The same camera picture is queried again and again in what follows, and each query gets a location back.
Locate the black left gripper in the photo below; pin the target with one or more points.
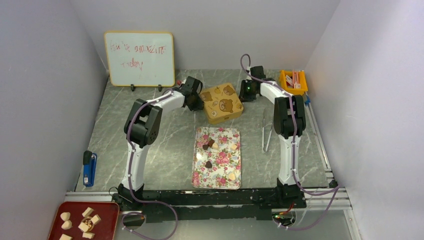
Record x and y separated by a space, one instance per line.
199 106

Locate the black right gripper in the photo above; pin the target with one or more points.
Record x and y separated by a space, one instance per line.
245 96

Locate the silver tin lid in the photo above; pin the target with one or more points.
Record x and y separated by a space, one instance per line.
221 101

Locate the gold chocolate tin box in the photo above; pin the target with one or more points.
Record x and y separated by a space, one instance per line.
225 117

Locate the metal tongs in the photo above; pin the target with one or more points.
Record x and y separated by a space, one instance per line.
266 134

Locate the floral rectangular tray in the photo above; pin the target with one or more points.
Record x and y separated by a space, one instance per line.
224 160

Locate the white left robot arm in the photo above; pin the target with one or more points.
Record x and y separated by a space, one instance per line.
142 129

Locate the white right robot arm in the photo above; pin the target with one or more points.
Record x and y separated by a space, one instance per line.
289 122

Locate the dark rectangular chocolate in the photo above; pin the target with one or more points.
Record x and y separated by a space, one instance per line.
210 143

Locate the dark chocolate lower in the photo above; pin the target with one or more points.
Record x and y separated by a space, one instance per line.
208 165

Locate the white heart chocolate bottom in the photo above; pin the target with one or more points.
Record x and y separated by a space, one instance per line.
231 176

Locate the orange parts bin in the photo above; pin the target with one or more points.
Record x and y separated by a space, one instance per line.
293 81

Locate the whiteboard with red writing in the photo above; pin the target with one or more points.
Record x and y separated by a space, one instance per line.
140 58

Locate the blue black stapler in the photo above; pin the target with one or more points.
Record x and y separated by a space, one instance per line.
89 164

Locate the red tray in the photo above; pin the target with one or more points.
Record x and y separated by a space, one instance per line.
78 220

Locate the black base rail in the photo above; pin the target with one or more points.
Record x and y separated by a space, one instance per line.
251 203

